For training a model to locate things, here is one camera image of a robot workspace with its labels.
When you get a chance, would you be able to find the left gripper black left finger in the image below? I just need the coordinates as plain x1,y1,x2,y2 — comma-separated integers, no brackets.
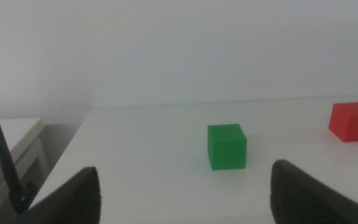
20,166,101,224

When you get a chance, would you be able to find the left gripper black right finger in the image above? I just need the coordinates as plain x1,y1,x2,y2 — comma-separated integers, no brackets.
270,159,358,224

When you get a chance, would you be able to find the green cube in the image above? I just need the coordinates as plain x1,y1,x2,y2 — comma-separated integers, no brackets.
207,123,248,171

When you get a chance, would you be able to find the red cube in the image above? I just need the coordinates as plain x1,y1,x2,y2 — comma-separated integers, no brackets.
328,101,358,143

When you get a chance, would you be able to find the white side cabinet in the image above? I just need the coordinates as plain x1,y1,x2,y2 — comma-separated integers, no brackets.
0,117,51,224

